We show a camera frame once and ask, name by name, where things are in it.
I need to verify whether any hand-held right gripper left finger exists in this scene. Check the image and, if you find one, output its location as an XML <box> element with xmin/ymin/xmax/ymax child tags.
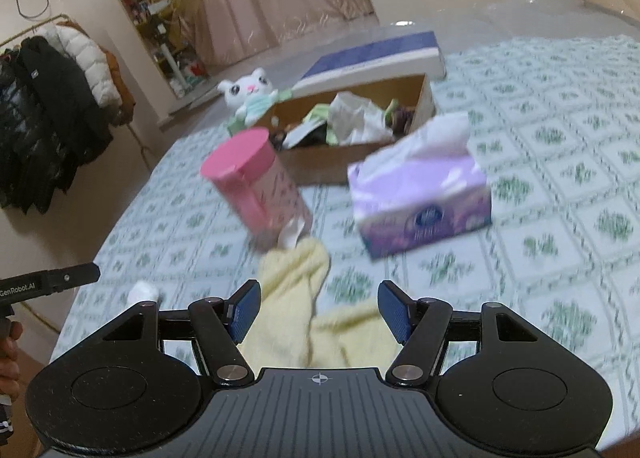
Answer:
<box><xmin>100</xmin><ymin>279</ymin><xmax>262</xmax><ymax>388</ymax></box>

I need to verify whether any gold clothes rack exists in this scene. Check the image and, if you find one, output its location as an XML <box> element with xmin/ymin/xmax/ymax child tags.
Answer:
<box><xmin>0</xmin><ymin>12</ymin><xmax>153</xmax><ymax>171</ymax></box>

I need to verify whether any person's left hand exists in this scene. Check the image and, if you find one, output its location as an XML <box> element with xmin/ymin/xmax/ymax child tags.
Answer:
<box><xmin>0</xmin><ymin>322</ymin><xmax>23</xmax><ymax>401</ymax></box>

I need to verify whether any brown jacket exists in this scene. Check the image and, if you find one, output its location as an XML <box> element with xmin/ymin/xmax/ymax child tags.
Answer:
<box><xmin>55</xmin><ymin>20</ymin><xmax>137</xmax><ymax>126</ymax></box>

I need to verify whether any white puffer jacket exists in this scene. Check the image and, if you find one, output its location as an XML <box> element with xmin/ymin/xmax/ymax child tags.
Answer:
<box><xmin>37</xmin><ymin>22</ymin><xmax>123</xmax><ymax>108</ymax></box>

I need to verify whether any white cloth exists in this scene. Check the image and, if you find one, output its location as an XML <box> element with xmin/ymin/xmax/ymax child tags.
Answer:
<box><xmin>327</xmin><ymin>92</ymin><xmax>396</xmax><ymax>146</ymax></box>

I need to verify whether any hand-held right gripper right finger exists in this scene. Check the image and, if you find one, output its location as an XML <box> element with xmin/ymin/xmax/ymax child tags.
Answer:
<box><xmin>377</xmin><ymin>280</ymin><xmax>541</xmax><ymax>388</ymax></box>

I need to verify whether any pale yellow towel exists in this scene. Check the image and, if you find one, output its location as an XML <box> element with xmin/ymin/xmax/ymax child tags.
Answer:
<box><xmin>235</xmin><ymin>237</ymin><xmax>403</xmax><ymax>371</ymax></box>

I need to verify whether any light green cloth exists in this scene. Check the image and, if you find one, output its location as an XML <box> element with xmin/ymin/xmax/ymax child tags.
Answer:
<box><xmin>302</xmin><ymin>102</ymin><xmax>342</xmax><ymax>146</ymax></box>

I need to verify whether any white tissue ball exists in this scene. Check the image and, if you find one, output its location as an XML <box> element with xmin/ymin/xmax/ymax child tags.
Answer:
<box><xmin>127</xmin><ymin>280</ymin><xmax>161</xmax><ymax>306</ymax></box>

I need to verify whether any pink bottle with strap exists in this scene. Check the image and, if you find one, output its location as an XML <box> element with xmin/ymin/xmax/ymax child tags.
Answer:
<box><xmin>200</xmin><ymin>127</ymin><xmax>315</xmax><ymax>247</ymax></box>

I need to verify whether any black coat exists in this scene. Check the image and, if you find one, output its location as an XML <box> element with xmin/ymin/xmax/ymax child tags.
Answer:
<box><xmin>17</xmin><ymin>35</ymin><xmax>113</xmax><ymax>189</ymax></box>

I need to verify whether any small white tissue piece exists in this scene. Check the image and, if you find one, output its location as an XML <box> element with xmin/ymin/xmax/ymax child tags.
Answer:
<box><xmin>277</xmin><ymin>218</ymin><xmax>306</xmax><ymax>251</ymax></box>

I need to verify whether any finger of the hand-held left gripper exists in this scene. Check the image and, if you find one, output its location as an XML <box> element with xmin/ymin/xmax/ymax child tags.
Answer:
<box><xmin>37</xmin><ymin>262</ymin><xmax>101</xmax><ymax>291</ymax></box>

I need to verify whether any purple tissue pack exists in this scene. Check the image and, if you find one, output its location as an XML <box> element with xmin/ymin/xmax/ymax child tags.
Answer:
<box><xmin>346</xmin><ymin>111</ymin><xmax>493</xmax><ymax>261</ymax></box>

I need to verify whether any blue and white flat box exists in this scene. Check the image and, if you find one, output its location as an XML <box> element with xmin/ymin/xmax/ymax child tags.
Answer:
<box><xmin>290</xmin><ymin>30</ymin><xmax>447</xmax><ymax>93</ymax></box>

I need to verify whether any black puffer jacket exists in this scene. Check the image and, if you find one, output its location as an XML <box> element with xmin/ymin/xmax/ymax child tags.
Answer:
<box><xmin>0</xmin><ymin>55</ymin><xmax>56</xmax><ymax>213</ymax></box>

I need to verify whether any white plush toy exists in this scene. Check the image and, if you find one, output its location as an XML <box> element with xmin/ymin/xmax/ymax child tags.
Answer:
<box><xmin>217</xmin><ymin>68</ymin><xmax>293</xmax><ymax>136</ymax></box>

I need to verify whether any cardboard box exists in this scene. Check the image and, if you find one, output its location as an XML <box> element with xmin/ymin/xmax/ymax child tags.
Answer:
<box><xmin>267</xmin><ymin>72</ymin><xmax>437</xmax><ymax>186</ymax></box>

